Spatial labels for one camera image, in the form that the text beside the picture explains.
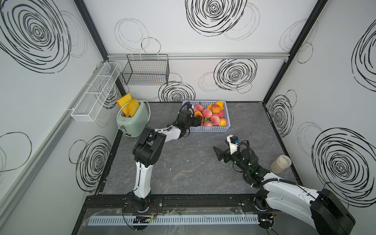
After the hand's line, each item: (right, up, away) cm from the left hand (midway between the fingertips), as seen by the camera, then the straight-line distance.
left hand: (197, 116), depth 99 cm
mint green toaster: (-38, -6, -9) cm, 40 cm away
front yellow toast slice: (-40, +7, -10) cm, 41 cm away
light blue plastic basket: (+9, -8, -1) cm, 12 cm away
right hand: (+12, -15, -19) cm, 27 cm away
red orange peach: (+8, -5, 0) cm, 9 cm away
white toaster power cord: (-39, +10, -3) cm, 41 cm away
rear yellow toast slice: (-47, +11, -7) cm, 48 cm away
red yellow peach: (+13, +6, +3) cm, 15 cm away
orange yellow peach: (+18, -4, +2) cm, 19 cm away
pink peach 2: (+7, +2, 0) cm, 7 cm away
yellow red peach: (+1, +2, -1) cm, 3 cm away
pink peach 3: (+18, +2, +7) cm, 20 cm away
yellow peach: (+18, +9, +8) cm, 22 cm away
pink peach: (+2, +7, +10) cm, 12 cm away
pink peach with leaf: (+12, -2, -2) cm, 12 cm away
